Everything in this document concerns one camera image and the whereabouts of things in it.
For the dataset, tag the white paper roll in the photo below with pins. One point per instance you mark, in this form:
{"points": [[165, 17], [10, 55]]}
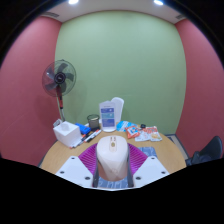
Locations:
{"points": [[119, 106]]}

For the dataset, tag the small black object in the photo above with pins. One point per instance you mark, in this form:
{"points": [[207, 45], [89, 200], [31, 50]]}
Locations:
{"points": [[143, 126]]}

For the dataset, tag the dark mesh pen cup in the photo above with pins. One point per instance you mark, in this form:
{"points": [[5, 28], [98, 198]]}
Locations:
{"points": [[93, 122]]}

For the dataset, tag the red whiteboard marker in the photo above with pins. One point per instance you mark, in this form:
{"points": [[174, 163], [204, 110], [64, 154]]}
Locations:
{"points": [[79, 140]]}

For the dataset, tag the white and orange snack packet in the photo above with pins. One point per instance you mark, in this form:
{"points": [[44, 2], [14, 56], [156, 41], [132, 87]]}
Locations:
{"points": [[155, 133], [142, 135]]}

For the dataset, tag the white wall outlet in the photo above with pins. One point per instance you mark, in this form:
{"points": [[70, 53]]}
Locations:
{"points": [[57, 122]]}

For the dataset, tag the white tissue box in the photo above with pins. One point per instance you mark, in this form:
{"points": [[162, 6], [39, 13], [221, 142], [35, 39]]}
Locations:
{"points": [[66, 134]]}

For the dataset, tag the black whiteboard marker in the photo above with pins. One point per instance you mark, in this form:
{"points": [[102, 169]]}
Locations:
{"points": [[92, 136]]}

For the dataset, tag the round ceiling light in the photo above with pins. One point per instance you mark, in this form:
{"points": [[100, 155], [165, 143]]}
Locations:
{"points": [[73, 1], [158, 2]]}

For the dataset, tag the black chair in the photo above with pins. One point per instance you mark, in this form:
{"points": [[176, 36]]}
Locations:
{"points": [[215, 146]]}

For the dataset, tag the blue whiteboard eraser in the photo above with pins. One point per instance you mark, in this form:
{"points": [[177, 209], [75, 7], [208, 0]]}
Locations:
{"points": [[83, 128]]}

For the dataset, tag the blue grey patterned mouse pad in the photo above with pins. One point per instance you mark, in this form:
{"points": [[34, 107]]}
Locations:
{"points": [[148, 151]]}

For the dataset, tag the grey standing fan, red pole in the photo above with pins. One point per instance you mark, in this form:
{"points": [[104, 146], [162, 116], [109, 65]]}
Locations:
{"points": [[59, 78]]}

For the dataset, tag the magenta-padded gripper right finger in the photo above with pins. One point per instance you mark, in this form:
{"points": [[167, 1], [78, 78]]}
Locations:
{"points": [[151, 168]]}

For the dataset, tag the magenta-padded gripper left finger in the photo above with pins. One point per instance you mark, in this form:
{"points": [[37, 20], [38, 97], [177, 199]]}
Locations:
{"points": [[71, 168]]}

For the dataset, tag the cream white computer mouse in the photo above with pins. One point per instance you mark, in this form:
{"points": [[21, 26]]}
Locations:
{"points": [[112, 160]]}

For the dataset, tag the light blue snack packet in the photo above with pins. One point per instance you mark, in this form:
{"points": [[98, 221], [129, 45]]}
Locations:
{"points": [[121, 126]]}

